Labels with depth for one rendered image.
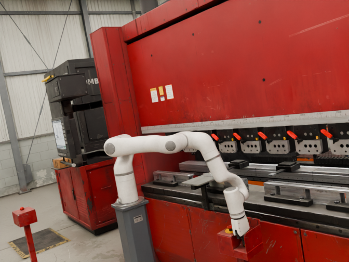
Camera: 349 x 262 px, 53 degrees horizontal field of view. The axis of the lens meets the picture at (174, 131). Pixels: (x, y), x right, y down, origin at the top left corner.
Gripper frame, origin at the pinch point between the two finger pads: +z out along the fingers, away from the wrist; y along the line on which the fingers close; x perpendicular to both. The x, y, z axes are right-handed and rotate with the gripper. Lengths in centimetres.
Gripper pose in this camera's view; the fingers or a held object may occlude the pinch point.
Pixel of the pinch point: (244, 240)
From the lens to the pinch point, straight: 207.9
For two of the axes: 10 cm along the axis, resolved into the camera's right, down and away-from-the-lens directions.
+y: -6.8, 3.1, -6.6
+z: 2.8, 9.5, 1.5
